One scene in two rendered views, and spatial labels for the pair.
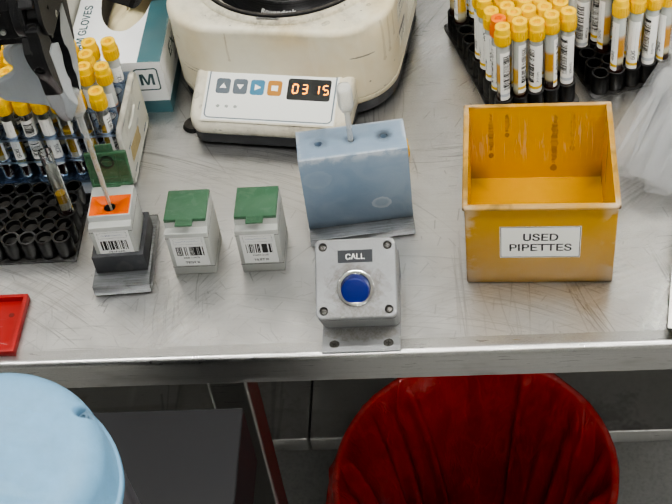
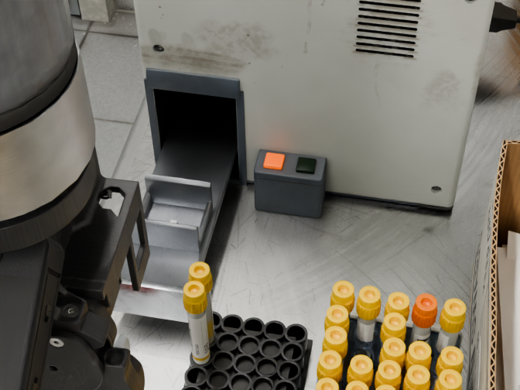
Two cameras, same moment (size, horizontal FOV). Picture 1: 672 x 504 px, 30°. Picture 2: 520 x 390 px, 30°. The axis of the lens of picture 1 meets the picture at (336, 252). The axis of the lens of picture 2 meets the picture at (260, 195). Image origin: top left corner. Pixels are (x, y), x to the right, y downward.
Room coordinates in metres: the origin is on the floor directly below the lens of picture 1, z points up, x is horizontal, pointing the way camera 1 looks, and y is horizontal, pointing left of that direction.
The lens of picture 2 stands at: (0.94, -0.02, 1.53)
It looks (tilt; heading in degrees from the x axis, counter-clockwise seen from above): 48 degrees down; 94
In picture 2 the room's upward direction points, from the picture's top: 1 degrees counter-clockwise
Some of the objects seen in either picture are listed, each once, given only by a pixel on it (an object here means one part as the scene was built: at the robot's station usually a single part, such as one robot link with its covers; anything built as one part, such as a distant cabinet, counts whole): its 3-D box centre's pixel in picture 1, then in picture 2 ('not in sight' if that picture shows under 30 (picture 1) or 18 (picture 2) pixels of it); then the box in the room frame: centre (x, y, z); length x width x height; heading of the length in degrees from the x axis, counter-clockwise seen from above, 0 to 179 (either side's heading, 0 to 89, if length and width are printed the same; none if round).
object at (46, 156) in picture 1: (59, 189); not in sight; (0.89, 0.25, 0.93); 0.01 x 0.01 x 0.10
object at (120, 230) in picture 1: (118, 227); not in sight; (0.83, 0.20, 0.92); 0.05 x 0.04 x 0.06; 174
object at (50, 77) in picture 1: (39, 44); not in sight; (0.81, 0.20, 1.16); 0.05 x 0.02 x 0.09; 174
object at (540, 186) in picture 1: (538, 192); not in sight; (0.79, -0.19, 0.93); 0.13 x 0.13 x 0.10; 79
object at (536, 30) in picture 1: (535, 64); not in sight; (0.96, -0.23, 0.93); 0.02 x 0.02 x 0.11
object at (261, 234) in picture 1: (261, 228); not in sight; (0.81, 0.07, 0.91); 0.05 x 0.04 x 0.07; 171
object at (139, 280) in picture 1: (124, 247); not in sight; (0.83, 0.20, 0.89); 0.09 x 0.05 x 0.04; 174
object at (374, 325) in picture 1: (358, 268); not in sight; (0.74, -0.02, 0.92); 0.13 x 0.07 x 0.08; 171
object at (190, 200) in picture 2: not in sight; (179, 200); (0.84, 0.52, 0.92); 0.21 x 0.07 x 0.05; 81
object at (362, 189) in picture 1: (355, 178); not in sight; (0.84, -0.03, 0.92); 0.10 x 0.07 x 0.10; 88
